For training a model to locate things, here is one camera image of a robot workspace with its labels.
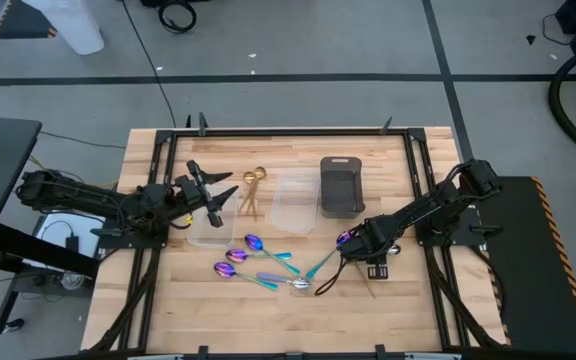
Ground grey plastic bin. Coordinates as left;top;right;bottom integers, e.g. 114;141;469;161
319;155;367;220

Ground thin black cable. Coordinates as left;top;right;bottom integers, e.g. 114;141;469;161
37;130;127;150

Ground black metal table frame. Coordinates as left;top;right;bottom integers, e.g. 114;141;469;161
87;127;507;360

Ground iridescent purple teal spoon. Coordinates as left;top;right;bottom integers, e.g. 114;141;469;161
305;228;357;280
243;233;302;278
224;247;294;265
212;260;280;293

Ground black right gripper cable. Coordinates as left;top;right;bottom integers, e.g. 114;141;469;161
314;257;349;297

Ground white panel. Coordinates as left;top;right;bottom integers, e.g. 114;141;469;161
35;209;107;271

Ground coiled black cable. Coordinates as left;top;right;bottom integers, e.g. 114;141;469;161
156;0;198;35

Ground white cone-shaped object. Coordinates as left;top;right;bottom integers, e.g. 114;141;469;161
21;0;105;56

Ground black mat hazard stripe edge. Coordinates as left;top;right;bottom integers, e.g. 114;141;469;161
472;174;576;357

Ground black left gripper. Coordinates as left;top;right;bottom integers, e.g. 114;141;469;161
172;159;240;229

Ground yellow cable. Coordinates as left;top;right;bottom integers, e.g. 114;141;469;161
27;154;119;189

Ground long black floor cable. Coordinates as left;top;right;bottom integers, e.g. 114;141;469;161
117;0;178;129

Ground clear plastic bin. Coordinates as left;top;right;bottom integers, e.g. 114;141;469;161
186;183;240;250
269;171;322;236

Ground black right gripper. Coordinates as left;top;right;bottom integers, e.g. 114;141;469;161
337;214;395;281

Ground gold spoon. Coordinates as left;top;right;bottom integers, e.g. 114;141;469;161
242;171;260;222
237;166;268;214

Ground small black hazard-edged mat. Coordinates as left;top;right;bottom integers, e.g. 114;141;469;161
0;0;59;41

